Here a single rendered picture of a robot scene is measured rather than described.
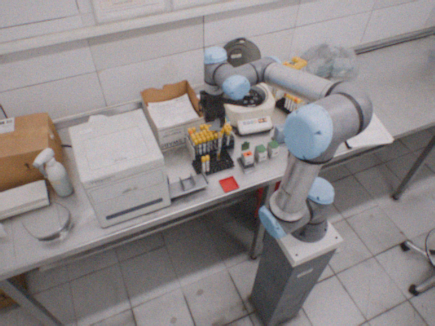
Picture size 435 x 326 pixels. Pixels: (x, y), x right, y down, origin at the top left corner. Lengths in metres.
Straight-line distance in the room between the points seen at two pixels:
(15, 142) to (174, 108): 0.70
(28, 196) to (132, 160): 0.53
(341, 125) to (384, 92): 1.35
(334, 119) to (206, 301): 1.58
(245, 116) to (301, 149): 0.87
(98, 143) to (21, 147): 0.38
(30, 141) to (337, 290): 1.83
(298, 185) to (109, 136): 0.69
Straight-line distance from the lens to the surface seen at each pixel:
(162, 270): 2.26
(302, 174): 0.92
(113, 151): 1.24
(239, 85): 1.08
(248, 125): 1.67
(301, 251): 1.31
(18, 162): 1.57
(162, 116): 1.69
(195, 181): 1.44
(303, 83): 1.01
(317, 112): 0.80
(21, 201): 1.57
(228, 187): 1.47
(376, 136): 1.84
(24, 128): 1.63
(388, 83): 2.23
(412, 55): 2.56
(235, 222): 2.40
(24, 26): 1.58
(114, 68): 1.70
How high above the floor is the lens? 2.06
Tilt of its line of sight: 49 degrees down
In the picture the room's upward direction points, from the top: 2 degrees clockwise
